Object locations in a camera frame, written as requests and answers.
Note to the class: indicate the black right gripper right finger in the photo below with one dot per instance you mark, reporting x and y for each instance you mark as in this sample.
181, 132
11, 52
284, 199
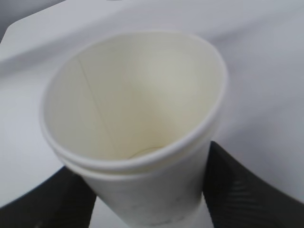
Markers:
236, 198

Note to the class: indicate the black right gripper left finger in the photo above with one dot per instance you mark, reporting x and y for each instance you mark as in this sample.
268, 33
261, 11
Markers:
62, 201

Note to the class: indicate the white paper cup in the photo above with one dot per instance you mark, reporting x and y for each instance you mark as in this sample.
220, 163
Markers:
134, 115

